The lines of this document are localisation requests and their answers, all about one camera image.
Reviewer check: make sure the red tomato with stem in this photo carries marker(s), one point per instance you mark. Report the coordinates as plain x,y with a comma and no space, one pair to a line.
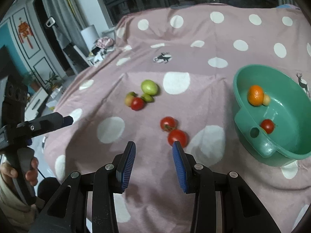
168,124

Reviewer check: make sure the potted plant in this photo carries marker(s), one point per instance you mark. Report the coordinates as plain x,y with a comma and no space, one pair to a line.
52,81

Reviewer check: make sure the black television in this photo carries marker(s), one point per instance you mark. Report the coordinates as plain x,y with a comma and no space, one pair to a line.
6,64

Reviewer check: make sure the green plastic basin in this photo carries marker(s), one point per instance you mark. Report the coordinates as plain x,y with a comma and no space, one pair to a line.
289,109

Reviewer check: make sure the pink polka dot cloth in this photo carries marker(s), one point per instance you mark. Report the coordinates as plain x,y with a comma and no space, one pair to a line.
192,54

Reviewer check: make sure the white cylindrical lamp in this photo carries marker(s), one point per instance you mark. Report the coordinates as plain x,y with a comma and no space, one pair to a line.
90,36

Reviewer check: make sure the small red tomato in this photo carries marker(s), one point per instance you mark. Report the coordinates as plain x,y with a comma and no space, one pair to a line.
137,104

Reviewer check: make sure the left hand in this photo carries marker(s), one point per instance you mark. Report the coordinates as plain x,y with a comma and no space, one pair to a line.
9,173

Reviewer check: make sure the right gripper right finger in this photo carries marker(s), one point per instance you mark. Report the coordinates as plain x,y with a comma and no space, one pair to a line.
184,164

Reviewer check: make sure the small beige fruit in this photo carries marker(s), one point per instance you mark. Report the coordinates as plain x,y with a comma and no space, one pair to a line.
128,100

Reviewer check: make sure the small dark green fruit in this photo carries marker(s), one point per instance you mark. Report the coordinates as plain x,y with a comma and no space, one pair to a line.
132,93

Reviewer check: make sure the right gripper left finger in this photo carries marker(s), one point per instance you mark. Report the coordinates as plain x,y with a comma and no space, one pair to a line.
124,167

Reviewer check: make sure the orange tangerine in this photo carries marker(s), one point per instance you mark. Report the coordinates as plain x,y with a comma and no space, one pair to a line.
255,95

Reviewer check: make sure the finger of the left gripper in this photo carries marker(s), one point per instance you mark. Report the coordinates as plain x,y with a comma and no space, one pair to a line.
43,125

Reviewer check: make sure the large red tomato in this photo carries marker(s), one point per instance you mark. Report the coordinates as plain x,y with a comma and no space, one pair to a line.
178,135

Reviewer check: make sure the large green fruit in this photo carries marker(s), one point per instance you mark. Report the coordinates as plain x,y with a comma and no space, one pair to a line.
149,87

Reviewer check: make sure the pale round fruit in basin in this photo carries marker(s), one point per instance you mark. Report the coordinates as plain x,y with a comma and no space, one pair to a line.
266,100

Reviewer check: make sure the pink crumpled cloth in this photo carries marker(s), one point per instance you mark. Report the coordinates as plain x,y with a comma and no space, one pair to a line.
104,42

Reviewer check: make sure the red chinese knot decoration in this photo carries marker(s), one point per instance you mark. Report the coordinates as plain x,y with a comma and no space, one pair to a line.
24,32

